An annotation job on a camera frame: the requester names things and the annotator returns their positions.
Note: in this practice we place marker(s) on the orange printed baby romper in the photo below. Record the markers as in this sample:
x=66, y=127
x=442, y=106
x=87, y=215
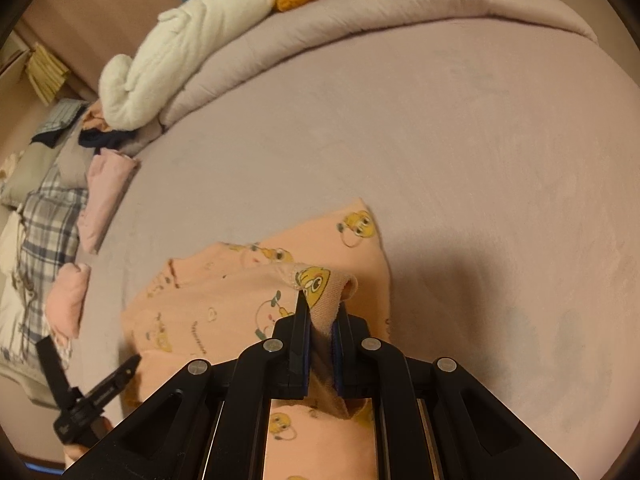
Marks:
x=225, y=300

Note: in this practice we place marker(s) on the navy dark cloth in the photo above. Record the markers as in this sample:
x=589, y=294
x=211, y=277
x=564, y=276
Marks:
x=107, y=138

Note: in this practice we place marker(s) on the person's left hand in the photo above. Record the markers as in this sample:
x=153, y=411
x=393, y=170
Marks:
x=75, y=452

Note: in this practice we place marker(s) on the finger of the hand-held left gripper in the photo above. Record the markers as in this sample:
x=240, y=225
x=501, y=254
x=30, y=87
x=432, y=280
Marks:
x=112, y=382
x=50, y=365

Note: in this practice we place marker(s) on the peach cloth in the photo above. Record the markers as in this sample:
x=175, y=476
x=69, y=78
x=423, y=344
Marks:
x=92, y=120

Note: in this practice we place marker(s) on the striped pillow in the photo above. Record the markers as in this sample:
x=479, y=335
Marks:
x=62, y=117

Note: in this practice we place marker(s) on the white cloth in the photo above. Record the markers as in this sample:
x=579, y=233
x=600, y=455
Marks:
x=10, y=250

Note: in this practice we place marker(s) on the plaid quilt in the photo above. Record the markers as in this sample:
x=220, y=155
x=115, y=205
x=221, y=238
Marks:
x=45, y=230

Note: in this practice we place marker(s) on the grey duvet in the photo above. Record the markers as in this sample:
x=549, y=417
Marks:
x=350, y=20

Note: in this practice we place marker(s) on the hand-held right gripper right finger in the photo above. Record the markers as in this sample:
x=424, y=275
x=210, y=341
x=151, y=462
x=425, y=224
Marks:
x=342, y=355

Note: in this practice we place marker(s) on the white goose plush toy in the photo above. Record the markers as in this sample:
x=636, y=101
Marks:
x=165, y=55

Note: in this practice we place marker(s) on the grey pillow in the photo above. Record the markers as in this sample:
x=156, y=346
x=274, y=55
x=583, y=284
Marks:
x=30, y=170

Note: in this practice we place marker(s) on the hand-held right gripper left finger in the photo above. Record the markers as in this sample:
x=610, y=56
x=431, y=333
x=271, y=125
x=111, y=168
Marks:
x=301, y=355

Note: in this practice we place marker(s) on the folded pink garment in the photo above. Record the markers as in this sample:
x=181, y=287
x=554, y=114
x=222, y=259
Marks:
x=105, y=195
x=67, y=295

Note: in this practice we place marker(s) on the yellow fringed cloth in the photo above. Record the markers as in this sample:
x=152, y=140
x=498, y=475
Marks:
x=45, y=72

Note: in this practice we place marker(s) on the pink curtain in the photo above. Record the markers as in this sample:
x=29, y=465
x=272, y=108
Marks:
x=100, y=0

